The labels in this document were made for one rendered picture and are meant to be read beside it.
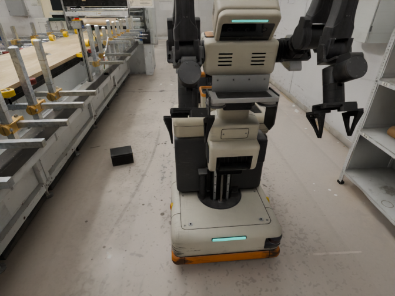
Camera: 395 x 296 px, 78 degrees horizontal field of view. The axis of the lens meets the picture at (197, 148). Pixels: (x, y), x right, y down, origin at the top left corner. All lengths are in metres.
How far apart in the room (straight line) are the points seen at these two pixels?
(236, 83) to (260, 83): 0.10
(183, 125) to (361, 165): 1.65
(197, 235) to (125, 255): 0.52
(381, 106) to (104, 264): 2.16
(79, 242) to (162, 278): 0.62
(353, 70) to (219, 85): 0.44
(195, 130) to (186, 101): 0.66
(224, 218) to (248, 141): 0.53
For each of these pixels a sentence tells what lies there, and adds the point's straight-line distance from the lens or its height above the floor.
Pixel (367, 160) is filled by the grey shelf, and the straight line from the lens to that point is 2.47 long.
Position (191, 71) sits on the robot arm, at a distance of 0.62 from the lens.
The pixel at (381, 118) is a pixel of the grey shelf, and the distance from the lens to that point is 2.30.
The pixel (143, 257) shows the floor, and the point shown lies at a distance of 1.66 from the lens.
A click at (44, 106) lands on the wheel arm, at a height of 0.81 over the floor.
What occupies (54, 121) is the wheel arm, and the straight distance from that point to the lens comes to 1.44.
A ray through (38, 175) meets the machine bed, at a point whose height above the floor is 0.24.
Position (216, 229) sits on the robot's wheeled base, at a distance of 1.40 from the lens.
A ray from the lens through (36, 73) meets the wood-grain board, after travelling 2.19.
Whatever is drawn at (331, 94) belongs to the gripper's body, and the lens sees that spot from 0.81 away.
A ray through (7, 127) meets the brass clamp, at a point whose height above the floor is 0.82.
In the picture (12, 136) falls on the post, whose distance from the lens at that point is 1.52.
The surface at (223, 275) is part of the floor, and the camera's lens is 1.57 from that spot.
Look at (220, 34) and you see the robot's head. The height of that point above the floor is 1.24.
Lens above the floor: 1.33
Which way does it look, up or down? 30 degrees down
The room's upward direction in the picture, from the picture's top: straight up
